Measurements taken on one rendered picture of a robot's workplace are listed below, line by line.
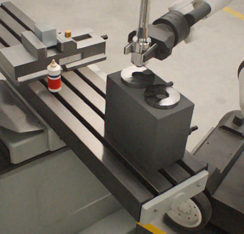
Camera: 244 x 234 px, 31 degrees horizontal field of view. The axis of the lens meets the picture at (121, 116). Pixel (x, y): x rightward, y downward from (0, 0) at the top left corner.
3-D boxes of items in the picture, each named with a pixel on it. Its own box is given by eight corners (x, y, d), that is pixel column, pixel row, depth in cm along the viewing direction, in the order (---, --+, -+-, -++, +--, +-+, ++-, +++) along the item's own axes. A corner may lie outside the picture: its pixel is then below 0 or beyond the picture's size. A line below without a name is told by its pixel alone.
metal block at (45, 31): (48, 36, 149) (47, 20, 145) (56, 44, 145) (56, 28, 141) (35, 40, 146) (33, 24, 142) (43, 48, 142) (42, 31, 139)
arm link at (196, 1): (162, 8, 123) (188, -7, 131) (176, 36, 125) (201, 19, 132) (178, 0, 118) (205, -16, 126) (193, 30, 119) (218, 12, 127)
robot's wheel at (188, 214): (207, 231, 163) (217, 196, 151) (201, 240, 160) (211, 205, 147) (161, 205, 171) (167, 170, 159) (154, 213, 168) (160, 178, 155)
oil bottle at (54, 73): (56, 84, 142) (55, 55, 135) (63, 90, 140) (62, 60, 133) (45, 87, 140) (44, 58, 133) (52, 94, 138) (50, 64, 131)
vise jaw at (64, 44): (60, 33, 154) (59, 23, 152) (77, 48, 147) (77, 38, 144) (45, 36, 152) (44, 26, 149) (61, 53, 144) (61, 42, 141)
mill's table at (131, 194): (10, 15, 195) (8, -2, 190) (207, 190, 120) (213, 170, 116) (-41, 27, 183) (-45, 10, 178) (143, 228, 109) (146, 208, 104)
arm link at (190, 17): (152, 20, 120) (173, 6, 128) (169, 54, 123) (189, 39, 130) (183, 4, 112) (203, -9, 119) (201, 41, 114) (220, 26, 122)
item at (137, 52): (138, 55, 113) (140, 35, 110) (152, 62, 111) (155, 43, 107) (126, 61, 110) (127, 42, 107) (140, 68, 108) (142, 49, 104)
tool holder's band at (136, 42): (140, 35, 110) (141, 32, 109) (155, 43, 107) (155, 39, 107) (127, 42, 107) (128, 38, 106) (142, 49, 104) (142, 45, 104)
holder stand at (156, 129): (136, 114, 132) (142, 58, 120) (184, 157, 119) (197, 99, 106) (103, 127, 126) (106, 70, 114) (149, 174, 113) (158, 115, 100)
